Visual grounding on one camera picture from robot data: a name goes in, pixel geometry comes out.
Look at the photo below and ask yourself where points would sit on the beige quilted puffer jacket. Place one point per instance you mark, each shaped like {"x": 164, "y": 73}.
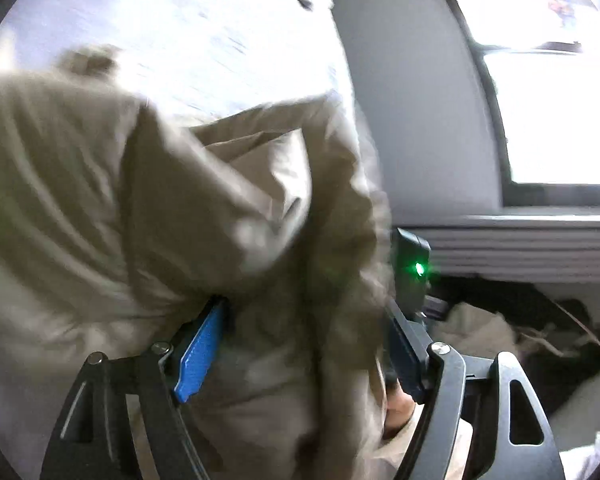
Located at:
{"x": 116, "y": 226}

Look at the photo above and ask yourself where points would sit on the bright window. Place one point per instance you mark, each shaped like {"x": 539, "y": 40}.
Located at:
{"x": 538, "y": 63}

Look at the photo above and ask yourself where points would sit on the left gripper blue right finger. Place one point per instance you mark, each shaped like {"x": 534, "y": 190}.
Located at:
{"x": 406, "y": 344}

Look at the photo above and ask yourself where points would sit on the lavender plush bed blanket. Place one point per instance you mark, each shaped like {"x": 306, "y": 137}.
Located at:
{"x": 195, "y": 59}

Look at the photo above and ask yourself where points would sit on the person's right hand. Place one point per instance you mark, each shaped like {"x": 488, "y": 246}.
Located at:
{"x": 400, "y": 409}

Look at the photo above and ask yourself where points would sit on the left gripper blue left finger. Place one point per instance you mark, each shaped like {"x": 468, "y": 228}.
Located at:
{"x": 195, "y": 346}

